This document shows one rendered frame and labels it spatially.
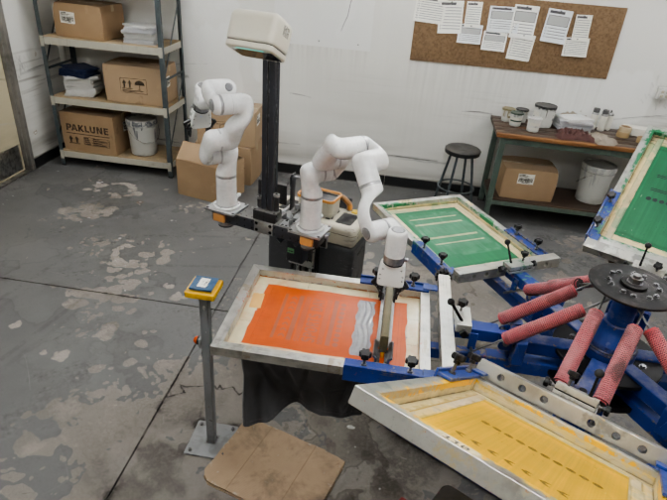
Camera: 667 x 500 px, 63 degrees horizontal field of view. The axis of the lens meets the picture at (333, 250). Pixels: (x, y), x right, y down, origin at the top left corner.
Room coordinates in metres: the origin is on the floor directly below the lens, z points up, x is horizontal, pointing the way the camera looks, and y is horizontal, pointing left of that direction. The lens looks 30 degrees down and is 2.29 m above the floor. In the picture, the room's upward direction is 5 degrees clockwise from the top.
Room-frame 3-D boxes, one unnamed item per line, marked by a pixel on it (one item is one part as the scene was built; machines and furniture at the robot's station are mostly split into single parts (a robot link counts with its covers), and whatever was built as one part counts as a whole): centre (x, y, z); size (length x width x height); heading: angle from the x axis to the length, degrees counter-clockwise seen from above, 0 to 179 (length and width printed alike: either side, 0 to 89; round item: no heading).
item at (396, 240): (1.78, -0.21, 1.35); 0.15 x 0.10 x 0.11; 36
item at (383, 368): (1.46, -0.22, 0.98); 0.30 x 0.05 x 0.07; 84
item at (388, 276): (1.74, -0.22, 1.23); 0.10 x 0.07 x 0.11; 83
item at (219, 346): (1.77, -0.01, 0.97); 0.79 x 0.58 x 0.04; 84
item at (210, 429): (1.94, 0.54, 0.48); 0.22 x 0.22 x 0.96; 84
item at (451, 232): (2.48, -0.69, 1.05); 1.08 x 0.61 x 0.23; 24
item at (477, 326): (1.71, -0.57, 1.02); 0.17 x 0.06 x 0.05; 84
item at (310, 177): (2.21, 0.11, 1.37); 0.13 x 0.10 x 0.16; 126
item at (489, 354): (1.72, -0.44, 0.89); 1.24 x 0.06 x 0.06; 84
